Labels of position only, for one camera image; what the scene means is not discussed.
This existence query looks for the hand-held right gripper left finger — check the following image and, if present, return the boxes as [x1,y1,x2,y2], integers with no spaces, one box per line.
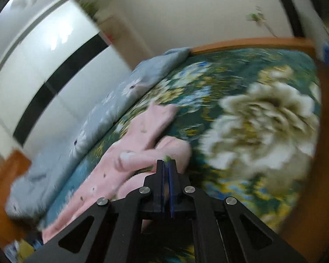
[23,160,165,263]

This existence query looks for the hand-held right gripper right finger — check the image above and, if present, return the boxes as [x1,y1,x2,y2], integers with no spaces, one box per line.
[167,160,309,263]

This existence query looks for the pink fleece pants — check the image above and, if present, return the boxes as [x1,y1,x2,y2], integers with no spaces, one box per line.
[41,101,192,244]

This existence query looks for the grey-blue floral quilt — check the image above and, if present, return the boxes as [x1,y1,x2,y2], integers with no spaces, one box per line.
[5,47,191,220]

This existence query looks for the blue floral bed blanket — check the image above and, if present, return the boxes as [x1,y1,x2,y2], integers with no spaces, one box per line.
[38,48,322,263]

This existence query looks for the olive green knitted sweater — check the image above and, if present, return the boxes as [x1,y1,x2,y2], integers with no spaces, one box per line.
[15,238,38,263]

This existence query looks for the wooden headboard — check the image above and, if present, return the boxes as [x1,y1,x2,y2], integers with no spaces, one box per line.
[0,149,33,248]

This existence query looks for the white wardrobe with black stripe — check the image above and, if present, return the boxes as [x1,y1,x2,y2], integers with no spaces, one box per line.
[0,0,135,154]

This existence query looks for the black tall object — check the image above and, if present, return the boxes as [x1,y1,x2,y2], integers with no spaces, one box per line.
[277,0,305,37]

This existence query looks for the green plant wall decal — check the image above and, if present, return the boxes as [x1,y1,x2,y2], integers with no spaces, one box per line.
[246,5,277,37]
[79,0,100,23]

